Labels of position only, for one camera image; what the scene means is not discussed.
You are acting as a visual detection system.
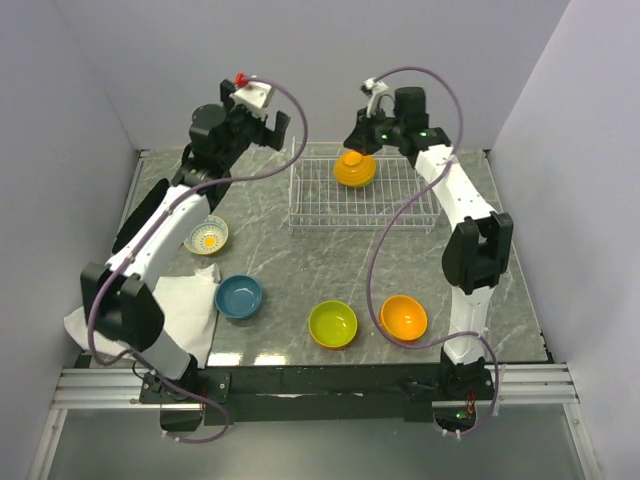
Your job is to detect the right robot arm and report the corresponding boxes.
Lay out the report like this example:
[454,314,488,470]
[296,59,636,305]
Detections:
[344,79,513,399]

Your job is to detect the white paper towel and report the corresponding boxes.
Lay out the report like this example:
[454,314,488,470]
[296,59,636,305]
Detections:
[63,264,220,368]

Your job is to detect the white wire dish rack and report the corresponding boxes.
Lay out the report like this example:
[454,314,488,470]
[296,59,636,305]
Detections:
[288,142,425,230]

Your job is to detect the large orange bowl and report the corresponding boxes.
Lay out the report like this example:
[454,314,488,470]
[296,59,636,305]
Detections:
[333,150,376,188]

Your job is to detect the aluminium rail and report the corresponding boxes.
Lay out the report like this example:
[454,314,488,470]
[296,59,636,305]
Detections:
[50,364,580,410]

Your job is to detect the black cloth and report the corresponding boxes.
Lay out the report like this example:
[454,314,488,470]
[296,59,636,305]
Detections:
[112,178,170,254]

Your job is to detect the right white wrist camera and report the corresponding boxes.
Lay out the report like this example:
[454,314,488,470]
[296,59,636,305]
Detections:
[361,78,389,118]

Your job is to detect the black base frame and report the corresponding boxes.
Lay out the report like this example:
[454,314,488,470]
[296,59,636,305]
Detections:
[139,363,499,432]

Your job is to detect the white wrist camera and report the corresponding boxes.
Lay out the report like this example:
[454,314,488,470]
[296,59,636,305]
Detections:
[361,78,389,118]
[231,73,274,120]

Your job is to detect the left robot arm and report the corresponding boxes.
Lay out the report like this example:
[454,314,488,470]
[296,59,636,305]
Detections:
[80,76,290,402]

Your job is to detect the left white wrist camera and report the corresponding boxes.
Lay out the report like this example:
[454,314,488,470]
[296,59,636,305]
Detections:
[231,73,274,120]

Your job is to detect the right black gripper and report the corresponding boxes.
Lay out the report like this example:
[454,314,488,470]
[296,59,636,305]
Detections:
[343,105,404,157]

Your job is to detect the front lime green bowl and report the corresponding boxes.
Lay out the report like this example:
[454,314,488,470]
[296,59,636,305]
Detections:
[308,300,359,350]

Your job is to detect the patterned white blue bowl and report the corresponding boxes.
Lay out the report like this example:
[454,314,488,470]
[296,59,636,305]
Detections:
[183,215,230,256]

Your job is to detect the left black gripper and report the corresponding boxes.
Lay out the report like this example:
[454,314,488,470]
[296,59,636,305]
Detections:
[220,83,289,168]

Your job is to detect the dark blue bowl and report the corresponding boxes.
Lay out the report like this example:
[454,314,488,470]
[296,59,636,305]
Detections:
[214,275,263,320]

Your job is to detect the right orange bowl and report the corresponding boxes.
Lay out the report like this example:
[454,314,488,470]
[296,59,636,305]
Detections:
[378,295,429,343]

